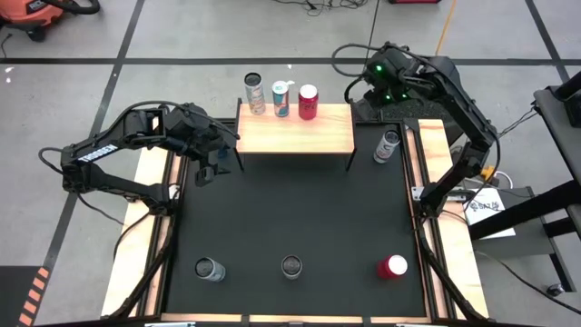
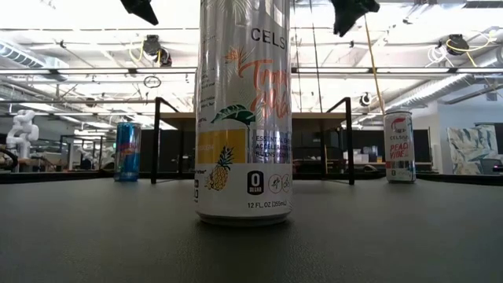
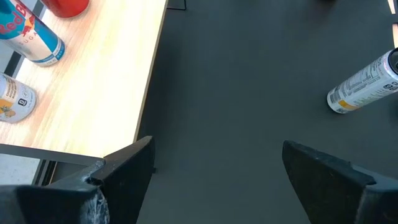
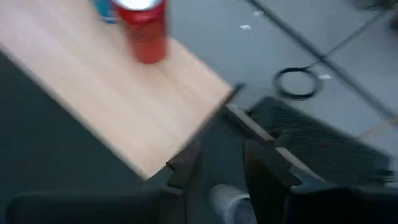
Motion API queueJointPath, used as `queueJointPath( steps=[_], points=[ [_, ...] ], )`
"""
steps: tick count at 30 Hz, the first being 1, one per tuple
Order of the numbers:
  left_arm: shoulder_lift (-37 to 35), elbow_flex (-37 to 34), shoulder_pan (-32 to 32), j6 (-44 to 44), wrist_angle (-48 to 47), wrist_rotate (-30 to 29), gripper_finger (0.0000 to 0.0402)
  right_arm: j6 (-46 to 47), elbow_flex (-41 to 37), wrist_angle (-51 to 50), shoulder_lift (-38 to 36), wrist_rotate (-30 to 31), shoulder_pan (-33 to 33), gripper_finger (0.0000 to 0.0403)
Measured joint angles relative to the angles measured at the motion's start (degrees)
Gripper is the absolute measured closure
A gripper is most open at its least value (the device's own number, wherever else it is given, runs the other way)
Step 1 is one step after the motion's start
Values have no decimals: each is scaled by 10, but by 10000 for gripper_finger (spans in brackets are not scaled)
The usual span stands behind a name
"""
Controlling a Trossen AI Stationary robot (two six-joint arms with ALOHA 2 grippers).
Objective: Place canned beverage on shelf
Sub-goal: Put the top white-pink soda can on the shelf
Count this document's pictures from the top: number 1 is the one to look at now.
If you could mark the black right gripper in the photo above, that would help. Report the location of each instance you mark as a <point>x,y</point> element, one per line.
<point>386,72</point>

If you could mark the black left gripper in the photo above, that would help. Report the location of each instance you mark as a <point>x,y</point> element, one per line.
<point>195,131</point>

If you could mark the Celsius Peach Vibe can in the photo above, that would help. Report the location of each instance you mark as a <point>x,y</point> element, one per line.
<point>387,147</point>

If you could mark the red Coca-Cola can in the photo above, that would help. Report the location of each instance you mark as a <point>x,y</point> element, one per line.
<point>308,103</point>

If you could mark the silver Celsius can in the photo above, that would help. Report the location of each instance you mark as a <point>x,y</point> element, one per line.
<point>255,93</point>

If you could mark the teal and red can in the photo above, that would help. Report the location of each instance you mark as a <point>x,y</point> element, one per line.
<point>281,100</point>

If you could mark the Celsius can pineapple print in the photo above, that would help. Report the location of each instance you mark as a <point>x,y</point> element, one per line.
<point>292,267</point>

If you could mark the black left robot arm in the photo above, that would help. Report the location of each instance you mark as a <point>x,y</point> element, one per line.
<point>97,153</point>

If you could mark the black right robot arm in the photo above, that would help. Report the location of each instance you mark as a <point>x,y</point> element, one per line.
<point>472,122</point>

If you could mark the wooden shelf black metal legs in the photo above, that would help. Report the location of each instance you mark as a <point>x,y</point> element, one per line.
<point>295,131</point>

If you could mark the red beverage can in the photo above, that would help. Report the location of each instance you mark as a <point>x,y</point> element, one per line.
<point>391,267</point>

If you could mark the black table mat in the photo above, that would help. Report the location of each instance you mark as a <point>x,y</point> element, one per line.
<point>295,213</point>

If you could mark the white Celsius can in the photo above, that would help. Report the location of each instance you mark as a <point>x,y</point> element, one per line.
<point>209,269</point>

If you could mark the light wooden table board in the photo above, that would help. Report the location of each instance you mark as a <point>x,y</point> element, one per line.
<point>136,254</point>
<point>458,254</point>

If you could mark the yellow plug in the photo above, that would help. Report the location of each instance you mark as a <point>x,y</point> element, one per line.
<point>489,173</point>

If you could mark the white paper sheet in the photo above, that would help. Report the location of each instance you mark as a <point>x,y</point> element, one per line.
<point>488,213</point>

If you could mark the black metal stand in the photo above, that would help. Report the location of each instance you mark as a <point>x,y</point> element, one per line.
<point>551,118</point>

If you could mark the orange black striped mat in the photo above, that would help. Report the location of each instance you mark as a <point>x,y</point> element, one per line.
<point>34,295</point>

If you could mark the orange shop vacuum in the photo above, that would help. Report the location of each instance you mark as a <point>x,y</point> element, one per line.
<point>27,13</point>

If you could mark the small caster wheel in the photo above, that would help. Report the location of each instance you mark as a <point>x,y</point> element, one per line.
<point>555,289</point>

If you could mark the silver metal bracket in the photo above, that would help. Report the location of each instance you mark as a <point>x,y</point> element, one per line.
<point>174,191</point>
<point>417,193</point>

